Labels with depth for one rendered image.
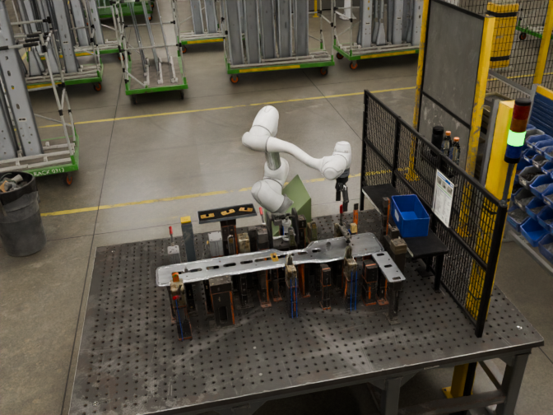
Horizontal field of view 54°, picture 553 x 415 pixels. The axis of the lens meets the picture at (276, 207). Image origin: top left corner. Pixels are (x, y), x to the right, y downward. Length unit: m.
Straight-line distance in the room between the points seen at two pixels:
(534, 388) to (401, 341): 1.23
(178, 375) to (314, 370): 0.73
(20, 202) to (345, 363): 3.45
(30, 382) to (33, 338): 0.46
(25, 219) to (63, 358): 1.61
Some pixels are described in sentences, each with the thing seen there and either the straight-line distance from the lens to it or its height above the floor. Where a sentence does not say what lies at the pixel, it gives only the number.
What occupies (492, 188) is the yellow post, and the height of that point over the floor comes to 1.57.
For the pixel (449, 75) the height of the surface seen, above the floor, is 1.38.
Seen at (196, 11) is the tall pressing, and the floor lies 0.76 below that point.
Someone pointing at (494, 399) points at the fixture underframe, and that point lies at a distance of 3.71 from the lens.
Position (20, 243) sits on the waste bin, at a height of 0.16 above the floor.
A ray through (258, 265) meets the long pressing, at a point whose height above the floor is 1.00.
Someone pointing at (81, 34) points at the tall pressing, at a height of 0.53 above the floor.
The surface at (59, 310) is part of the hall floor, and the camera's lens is 4.91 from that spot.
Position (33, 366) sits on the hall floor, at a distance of 4.49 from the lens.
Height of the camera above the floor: 2.91
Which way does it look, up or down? 30 degrees down
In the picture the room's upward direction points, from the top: 3 degrees counter-clockwise
